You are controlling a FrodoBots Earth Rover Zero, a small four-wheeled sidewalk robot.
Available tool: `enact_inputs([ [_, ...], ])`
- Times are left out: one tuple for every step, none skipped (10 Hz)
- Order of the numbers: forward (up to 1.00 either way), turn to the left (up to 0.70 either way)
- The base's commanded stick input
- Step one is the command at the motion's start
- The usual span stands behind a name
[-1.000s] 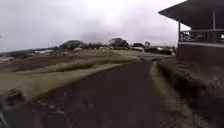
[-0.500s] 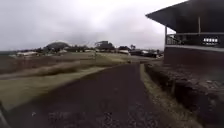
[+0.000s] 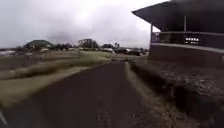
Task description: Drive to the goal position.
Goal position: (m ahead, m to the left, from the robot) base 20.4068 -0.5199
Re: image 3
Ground distant domed building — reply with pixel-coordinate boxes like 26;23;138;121
25;39;54;50

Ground dark building with balcony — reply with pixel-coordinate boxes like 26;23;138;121
131;0;224;69

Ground dark bare soil bed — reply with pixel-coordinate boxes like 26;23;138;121
129;57;224;128

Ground distant low buildings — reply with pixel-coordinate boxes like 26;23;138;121
99;43;150;57

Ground dry grass field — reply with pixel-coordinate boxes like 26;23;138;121
0;49;116;109

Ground dark asphalt path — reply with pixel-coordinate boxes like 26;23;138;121
0;61;158;128

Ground pale grass verge strip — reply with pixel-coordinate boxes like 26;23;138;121
123;61;201;128

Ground distant trees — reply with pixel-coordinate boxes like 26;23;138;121
53;38;100;51

